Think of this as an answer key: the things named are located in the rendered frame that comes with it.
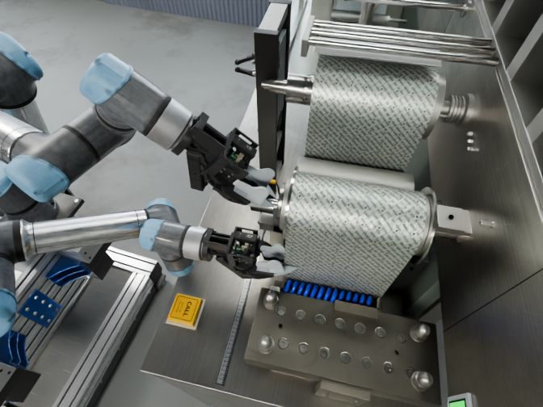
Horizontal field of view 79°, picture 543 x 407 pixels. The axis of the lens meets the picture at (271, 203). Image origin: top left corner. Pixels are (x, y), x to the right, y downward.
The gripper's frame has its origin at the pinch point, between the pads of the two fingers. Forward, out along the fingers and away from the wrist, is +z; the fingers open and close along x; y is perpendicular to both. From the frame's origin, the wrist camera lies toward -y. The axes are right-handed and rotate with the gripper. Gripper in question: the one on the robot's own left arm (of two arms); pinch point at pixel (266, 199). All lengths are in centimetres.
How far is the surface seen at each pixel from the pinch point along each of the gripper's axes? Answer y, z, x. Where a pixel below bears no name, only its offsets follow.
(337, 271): -0.9, 22.5, -4.7
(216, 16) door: -178, -24, 321
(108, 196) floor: -179, -17, 71
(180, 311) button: -38.9, 6.6, -15.3
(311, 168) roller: 2.3, 7.5, 12.9
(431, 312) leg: -11, 79, 9
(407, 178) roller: 15.6, 23.5, 14.4
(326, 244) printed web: 4.8, 12.6, -4.7
